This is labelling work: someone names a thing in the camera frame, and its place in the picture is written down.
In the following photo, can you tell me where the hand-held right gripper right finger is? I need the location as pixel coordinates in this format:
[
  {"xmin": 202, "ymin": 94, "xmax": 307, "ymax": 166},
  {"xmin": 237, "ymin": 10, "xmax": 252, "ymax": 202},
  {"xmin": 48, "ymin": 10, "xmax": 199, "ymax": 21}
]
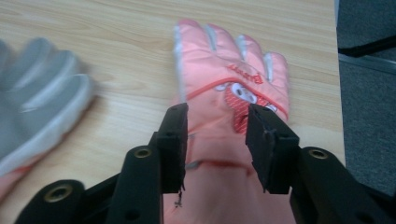
[{"xmin": 245, "ymin": 103, "xmax": 388, "ymax": 224}]

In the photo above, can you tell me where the black stand with angled legs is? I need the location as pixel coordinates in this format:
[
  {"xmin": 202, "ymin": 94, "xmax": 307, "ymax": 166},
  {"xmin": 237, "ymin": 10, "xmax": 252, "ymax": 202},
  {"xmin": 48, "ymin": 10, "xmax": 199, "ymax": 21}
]
[{"xmin": 337, "ymin": 35, "xmax": 396, "ymax": 59}]

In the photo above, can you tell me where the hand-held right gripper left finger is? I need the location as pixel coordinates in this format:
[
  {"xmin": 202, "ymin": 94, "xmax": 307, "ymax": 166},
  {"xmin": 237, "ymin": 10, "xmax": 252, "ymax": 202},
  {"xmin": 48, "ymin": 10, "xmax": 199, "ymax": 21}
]
[{"xmin": 106, "ymin": 102, "xmax": 191, "ymax": 224}]

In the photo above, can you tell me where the pink glove with grey palm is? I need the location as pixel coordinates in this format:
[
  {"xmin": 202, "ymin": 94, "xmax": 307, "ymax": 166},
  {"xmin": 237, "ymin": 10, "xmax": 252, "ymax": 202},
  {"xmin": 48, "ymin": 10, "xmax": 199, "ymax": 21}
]
[{"xmin": 0, "ymin": 36, "xmax": 95, "ymax": 202}]

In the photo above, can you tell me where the pink glove with cartoon print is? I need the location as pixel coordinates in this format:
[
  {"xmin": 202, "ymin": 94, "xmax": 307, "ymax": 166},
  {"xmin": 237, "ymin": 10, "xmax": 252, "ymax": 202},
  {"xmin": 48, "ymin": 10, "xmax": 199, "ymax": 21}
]
[{"xmin": 163, "ymin": 19, "xmax": 297, "ymax": 224}]

